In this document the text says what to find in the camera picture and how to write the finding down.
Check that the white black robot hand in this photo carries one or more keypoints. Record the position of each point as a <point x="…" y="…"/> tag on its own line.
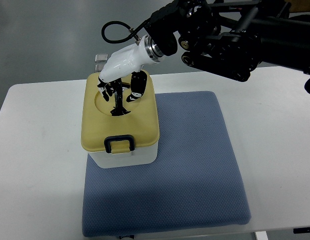
<point x="126" y="61"/>

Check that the yellow box lid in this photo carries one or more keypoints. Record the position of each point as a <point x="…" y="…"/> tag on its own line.
<point x="141" y="122"/>

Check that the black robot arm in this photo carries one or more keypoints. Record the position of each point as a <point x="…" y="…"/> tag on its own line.
<point x="232" y="39"/>

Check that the white storage box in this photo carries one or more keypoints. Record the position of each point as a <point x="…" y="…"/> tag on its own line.
<point x="122" y="156"/>

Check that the upper metal floor plate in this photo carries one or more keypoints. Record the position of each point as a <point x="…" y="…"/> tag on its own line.
<point x="101" y="58"/>

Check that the metal floor plate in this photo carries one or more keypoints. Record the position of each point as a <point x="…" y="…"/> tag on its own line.
<point x="101" y="58"/>
<point x="98" y="67"/>

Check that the lower metal floor plate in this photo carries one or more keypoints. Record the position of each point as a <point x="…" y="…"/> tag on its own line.
<point x="98" y="67"/>

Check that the blue padded mat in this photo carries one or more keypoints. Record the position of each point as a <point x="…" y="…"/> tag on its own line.
<point x="195" y="181"/>

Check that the brown wooden cabinet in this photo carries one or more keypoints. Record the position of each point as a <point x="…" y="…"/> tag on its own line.
<point x="299" y="6"/>

